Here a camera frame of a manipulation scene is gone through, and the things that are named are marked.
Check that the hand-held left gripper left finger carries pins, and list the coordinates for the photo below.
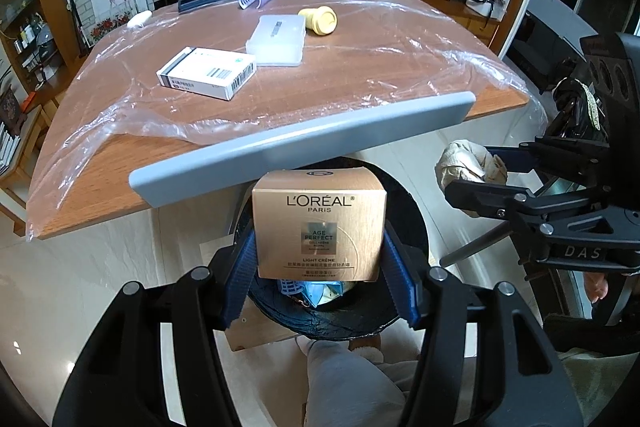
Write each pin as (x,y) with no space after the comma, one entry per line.
(240,277)

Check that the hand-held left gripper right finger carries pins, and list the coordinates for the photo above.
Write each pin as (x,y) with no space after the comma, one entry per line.
(400,277)

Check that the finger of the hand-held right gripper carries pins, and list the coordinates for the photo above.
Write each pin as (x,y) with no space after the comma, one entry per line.
(515,159)
(490,199)

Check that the beige paper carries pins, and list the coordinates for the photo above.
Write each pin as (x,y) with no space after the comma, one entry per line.
(460,162)

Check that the golden cream box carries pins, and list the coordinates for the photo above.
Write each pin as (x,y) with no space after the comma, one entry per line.
(320,227)

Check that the black waste bin grey lid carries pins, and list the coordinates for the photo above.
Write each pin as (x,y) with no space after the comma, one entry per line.
(300,142)

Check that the person's right hand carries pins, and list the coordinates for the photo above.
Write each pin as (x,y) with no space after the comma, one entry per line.
(596,289)

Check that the light blue hair roller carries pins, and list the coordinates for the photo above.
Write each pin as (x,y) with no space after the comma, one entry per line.
(291,288)

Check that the cardboard sheet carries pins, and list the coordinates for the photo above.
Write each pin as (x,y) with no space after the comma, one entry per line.
(260,332)

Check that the dark bag with knitted cloth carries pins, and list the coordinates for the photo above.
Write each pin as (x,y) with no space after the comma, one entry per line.
(575,107)

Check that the blue crumpled packet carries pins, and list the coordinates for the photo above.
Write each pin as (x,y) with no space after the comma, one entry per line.
(315,294)

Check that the beige slipper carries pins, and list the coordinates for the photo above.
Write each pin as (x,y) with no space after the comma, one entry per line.
(365,349)

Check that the dark sofa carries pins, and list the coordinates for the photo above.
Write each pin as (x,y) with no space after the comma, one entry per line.
(550,47)

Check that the person's grey trouser leg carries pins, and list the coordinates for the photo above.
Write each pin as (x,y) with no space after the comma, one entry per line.
(350,387)

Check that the clear plastic sheet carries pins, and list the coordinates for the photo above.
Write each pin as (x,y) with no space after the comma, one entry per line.
(400,57)

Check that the white basket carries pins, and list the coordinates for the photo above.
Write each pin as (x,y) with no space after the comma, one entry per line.
(480,4)

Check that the white medicine box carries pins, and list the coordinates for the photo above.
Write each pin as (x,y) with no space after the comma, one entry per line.
(205,74)

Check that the translucent plastic case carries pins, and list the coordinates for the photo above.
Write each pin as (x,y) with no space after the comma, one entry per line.
(277,42)

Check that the small yellow bottle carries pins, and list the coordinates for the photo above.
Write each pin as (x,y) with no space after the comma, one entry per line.
(320,21)

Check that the small white tube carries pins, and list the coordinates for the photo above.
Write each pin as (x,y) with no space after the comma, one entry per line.
(139,19)

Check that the framed red flower picture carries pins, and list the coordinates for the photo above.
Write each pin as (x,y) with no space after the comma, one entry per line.
(107,27)

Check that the wooden shelf with bottles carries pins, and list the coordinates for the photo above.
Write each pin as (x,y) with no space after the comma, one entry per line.
(30,37)

